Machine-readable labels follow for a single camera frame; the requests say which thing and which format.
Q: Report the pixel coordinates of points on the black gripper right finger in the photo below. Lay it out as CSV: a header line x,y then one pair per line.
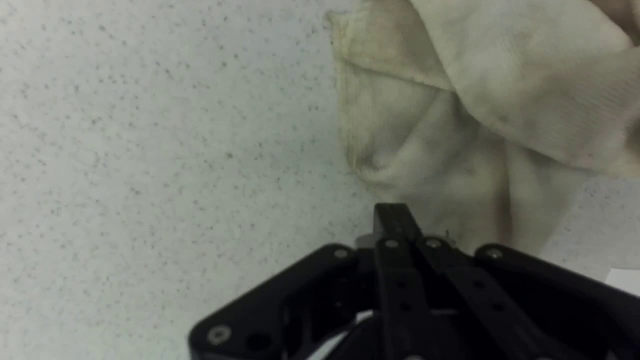
x,y
532,306

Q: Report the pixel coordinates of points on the beige cloth towel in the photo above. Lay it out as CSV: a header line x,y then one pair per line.
x,y
481,100

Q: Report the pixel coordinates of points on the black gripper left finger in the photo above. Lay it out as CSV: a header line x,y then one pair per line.
x,y
300,301

